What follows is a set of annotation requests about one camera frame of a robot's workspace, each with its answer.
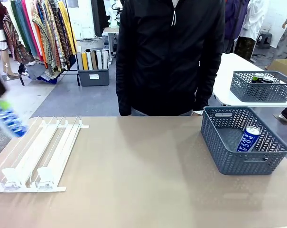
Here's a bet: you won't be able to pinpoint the person's right forearm black sleeve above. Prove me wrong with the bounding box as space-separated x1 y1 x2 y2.
116 78 133 116

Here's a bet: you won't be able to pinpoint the green hanging fabric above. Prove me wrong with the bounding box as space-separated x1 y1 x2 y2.
10 0 31 52

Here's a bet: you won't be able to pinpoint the white can dispenser rack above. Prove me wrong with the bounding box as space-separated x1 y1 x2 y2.
0 115 90 193

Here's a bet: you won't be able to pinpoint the grey fabric roll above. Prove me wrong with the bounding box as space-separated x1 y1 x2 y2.
76 52 83 71

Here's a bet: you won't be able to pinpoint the black clothes rack frame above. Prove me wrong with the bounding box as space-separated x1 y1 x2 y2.
19 0 81 86

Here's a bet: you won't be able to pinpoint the blue Pocari Sweat can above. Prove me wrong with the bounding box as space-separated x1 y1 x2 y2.
0 102 29 138
237 126 261 152

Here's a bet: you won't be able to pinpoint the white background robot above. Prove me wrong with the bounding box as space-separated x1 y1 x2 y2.
107 1 122 28

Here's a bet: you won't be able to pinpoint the teal hanging fabric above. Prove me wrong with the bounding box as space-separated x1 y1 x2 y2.
15 0 38 57

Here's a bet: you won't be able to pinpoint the dark patterned hanging fabric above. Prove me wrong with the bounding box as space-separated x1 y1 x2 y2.
38 0 72 69

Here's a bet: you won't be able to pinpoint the purple hanging coat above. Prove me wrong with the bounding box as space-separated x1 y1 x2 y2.
224 0 250 40

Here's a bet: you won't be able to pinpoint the yellow hanging fabric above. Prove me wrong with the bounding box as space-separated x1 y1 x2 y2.
57 0 77 56

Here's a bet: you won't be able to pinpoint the grey hanging skirt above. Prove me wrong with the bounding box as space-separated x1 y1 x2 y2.
222 38 235 54

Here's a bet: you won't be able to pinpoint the grey storage bin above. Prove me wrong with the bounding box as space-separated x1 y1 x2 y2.
77 67 110 87

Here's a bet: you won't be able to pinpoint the bystander white shoe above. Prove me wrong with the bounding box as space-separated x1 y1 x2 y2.
272 113 287 126

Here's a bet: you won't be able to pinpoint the pink hanging fabric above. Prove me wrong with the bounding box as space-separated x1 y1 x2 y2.
21 0 43 61

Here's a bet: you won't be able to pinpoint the brown fabric roll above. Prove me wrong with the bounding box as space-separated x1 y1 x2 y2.
90 51 98 70

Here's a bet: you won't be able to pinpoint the mannequin legs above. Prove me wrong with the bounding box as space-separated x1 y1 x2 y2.
0 47 20 78

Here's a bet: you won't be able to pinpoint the background work table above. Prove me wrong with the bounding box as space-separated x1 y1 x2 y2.
102 27 120 60

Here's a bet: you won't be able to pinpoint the white table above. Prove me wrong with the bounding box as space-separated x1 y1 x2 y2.
213 52 287 107

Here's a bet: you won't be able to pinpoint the white hanging garment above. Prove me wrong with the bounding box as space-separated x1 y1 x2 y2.
242 0 269 41

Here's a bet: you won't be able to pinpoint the multicolour patterned hanging fabric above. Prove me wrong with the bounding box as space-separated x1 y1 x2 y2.
31 9 56 72

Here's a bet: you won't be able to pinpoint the orange hanging fabric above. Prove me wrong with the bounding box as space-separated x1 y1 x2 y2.
34 28 49 69

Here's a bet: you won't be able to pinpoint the person's left forearm black sleeve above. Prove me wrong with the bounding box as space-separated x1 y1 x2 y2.
194 78 214 112

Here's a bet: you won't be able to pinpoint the brown patterned shawl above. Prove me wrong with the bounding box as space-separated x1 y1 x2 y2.
2 14 28 65

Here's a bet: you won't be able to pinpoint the dark patterned skirt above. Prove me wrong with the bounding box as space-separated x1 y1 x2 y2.
235 37 256 60

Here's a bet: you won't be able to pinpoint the person's black jacket torso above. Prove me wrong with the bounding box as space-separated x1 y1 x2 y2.
115 0 226 117

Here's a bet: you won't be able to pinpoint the black partition panel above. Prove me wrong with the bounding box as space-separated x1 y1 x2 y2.
91 0 111 38

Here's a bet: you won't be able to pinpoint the grey plastic lattice basket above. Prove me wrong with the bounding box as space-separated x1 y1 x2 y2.
200 106 287 176
230 70 287 103

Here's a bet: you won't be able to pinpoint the yellow fabric roll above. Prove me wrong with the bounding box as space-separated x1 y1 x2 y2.
82 52 89 71

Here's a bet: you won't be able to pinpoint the cardboard box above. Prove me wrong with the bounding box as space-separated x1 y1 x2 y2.
268 58 287 80

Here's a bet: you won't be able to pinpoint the white fabric roll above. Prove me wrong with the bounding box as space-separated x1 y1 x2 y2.
102 50 109 69
96 50 103 70
86 51 93 71

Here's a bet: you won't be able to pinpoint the grey plastic stool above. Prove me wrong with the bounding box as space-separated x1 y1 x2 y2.
256 32 273 49

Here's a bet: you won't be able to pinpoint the folded fabric pile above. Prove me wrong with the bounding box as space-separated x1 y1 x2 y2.
26 62 62 84

